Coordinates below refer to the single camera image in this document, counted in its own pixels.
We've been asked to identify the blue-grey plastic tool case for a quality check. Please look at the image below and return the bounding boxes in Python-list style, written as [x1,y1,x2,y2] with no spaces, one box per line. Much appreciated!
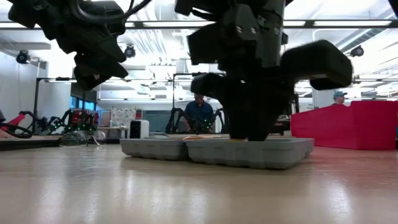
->
[119,138,315,170]

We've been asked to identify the white patterned board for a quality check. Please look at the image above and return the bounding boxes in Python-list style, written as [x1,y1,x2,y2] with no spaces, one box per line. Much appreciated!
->
[110,107,137,128]

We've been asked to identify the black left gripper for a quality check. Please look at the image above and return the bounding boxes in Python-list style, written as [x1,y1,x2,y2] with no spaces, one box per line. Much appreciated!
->
[46,0,129,91]

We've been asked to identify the person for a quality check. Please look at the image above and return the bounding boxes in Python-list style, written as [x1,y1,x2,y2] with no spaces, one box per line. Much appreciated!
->
[183,93,215,133]
[331,90,349,106]

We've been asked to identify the white box with black front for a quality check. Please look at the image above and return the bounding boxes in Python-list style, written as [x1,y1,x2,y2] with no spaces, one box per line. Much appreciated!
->
[129,119,150,139]

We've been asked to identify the red plastic bin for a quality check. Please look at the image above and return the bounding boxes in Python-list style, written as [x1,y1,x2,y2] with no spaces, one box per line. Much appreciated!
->
[290,100,398,151]

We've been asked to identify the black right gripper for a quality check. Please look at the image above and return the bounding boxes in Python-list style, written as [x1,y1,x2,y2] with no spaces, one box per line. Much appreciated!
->
[186,23,354,141]

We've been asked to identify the white pillar box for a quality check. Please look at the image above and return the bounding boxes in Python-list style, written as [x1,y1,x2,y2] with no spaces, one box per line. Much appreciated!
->
[312,88,333,109]

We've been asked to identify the black background robot arms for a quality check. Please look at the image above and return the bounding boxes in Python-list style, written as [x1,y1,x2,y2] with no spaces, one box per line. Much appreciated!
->
[164,107,229,134]

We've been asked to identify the black ceiling camera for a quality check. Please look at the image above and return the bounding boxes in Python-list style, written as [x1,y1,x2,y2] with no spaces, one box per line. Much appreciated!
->
[350,45,364,58]
[123,45,136,59]
[16,49,30,65]

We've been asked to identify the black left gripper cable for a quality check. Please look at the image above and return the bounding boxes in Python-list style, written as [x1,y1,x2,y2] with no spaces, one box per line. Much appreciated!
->
[70,0,153,24]

